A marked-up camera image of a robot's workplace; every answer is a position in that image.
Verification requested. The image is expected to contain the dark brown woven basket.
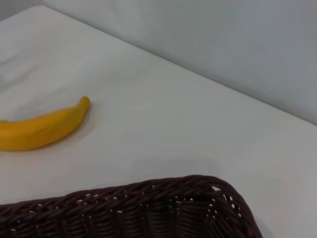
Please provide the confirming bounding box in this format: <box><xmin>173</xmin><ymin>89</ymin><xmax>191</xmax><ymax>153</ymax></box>
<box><xmin>0</xmin><ymin>175</ymin><xmax>264</xmax><ymax>238</ymax></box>

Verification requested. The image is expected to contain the yellow banana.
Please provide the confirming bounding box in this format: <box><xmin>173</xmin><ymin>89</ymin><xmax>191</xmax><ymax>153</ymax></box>
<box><xmin>0</xmin><ymin>96</ymin><xmax>91</xmax><ymax>152</ymax></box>

